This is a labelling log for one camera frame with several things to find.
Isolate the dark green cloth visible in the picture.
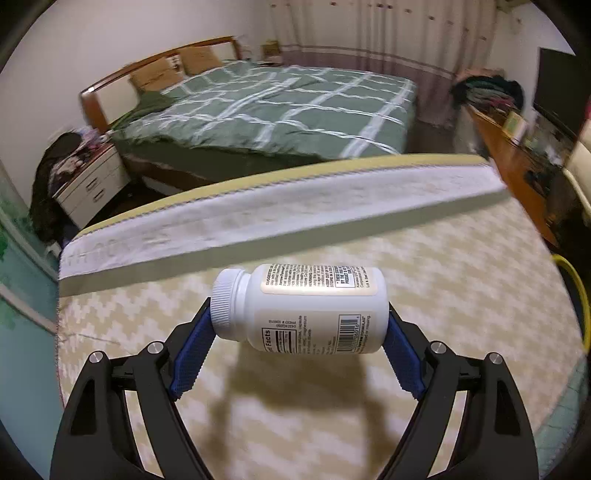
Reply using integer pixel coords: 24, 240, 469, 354
134, 90, 171, 116

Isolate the yellow-rimmed trash bin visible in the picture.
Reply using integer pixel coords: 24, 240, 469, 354
554, 253, 591, 356

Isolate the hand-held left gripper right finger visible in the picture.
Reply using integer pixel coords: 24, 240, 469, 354
376, 302, 540, 480

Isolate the brown pillow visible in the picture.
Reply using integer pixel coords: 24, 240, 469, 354
128, 58, 178, 90
178, 46, 222, 75

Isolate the green checked duvet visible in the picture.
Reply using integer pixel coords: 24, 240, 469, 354
111, 60, 416, 162

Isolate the green booklet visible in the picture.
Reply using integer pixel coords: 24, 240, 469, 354
503, 111, 527, 144

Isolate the white nightstand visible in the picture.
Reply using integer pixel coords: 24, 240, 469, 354
53, 143, 130, 229

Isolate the pink beige curtain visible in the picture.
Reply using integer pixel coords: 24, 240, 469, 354
263, 0, 502, 130

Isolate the white pill bottle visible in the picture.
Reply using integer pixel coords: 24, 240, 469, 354
211, 263, 391, 356

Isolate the black television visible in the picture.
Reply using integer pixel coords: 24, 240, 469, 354
533, 46, 585, 137

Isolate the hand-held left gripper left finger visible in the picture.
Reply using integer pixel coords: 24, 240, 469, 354
50, 298, 218, 480

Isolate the dark clothes pile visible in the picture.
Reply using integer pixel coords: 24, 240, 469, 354
30, 131, 112, 245

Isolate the wooden bed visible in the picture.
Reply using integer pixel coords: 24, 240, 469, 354
79, 36, 419, 195

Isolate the frosted glass sliding door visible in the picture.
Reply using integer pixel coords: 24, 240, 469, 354
0, 185, 63, 462

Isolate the folded clothes pile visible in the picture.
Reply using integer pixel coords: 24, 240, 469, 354
450, 69, 525, 114

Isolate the wooden desk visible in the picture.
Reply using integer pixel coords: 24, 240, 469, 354
466, 104, 573, 250

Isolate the cream puffer jacket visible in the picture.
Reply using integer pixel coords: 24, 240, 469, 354
563, 138, 591, 208

